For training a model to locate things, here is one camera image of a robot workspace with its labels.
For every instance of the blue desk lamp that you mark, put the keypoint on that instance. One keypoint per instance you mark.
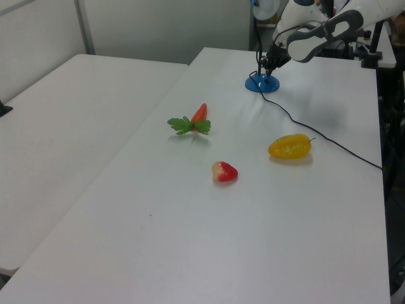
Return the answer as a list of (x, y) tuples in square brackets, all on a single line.
[(262, 83)]

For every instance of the black clamp stand with pole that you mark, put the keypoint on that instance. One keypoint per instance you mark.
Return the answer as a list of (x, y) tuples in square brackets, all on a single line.
[(373, 52)]

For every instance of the yellow plastic starfruit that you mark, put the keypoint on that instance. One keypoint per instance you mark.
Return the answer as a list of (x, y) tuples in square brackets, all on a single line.
[(289, 146)]

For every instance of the red and cream toy fruit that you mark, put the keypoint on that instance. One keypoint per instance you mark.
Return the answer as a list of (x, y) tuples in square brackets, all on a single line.
[(224, 171)]

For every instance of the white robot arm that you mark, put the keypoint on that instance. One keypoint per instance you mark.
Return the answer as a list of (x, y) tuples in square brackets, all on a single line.
[(319, 28)]

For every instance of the orange plastic carrot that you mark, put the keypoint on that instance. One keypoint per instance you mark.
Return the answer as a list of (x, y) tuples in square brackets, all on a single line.
[(193, 122)]

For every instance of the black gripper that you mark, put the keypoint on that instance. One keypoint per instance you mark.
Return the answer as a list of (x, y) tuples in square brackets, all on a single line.
[(278, 57)]

